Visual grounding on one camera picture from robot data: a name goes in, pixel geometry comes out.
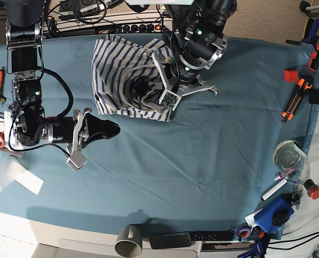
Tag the white paper roll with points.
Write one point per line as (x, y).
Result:
(11, 170)

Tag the orange black utility knife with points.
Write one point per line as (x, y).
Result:
(299, 92)

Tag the teal table cloth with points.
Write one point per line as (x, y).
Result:
(204, 170)

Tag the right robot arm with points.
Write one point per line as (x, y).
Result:
(26, 124)

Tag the blue white striped T-shirt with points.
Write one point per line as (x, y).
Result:
(116, 64)

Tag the blue box with knob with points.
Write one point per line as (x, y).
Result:
(275, 214)

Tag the clear bottle red cap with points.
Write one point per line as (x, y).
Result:
(294, 166)

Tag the black square block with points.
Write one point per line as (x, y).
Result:
(314, 96)

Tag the black power strip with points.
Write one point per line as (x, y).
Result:
(132, 28)

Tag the blue spring clamp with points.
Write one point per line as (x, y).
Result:
(310, 35)

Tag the blue clamp bottom edge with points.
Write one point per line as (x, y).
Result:
(258, 250)

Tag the grey ceramic mug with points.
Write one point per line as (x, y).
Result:
(129, 242)

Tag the red cube block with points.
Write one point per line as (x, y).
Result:
(291, 75)

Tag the purple tape roll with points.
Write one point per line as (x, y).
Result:
(244, 232)

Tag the white blister pack box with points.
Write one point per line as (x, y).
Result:
(8, 129)

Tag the black smartphone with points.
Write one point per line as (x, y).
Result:
(170, 241)

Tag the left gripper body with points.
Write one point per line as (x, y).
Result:
(178, 80)

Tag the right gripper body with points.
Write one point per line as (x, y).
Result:
(71, 131)

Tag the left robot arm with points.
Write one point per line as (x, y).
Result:
(197, 41)

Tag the white marker pen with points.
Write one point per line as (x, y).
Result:
(280, 182)

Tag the orange black clamp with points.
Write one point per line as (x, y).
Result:
(314, 59)

